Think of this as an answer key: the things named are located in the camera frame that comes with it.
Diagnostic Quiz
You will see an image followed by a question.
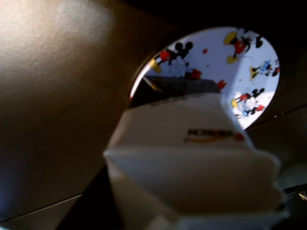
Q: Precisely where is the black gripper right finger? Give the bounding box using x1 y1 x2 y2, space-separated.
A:
275 183 307 230

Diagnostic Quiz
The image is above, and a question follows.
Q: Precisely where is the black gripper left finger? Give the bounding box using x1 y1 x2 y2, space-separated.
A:
61 165 125 230

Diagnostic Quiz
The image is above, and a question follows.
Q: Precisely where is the white and black servo box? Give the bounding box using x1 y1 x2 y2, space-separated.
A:
102 92 290 230

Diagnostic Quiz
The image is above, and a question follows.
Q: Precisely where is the round cartoon print coaster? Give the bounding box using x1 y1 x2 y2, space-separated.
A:
129 26 281 130

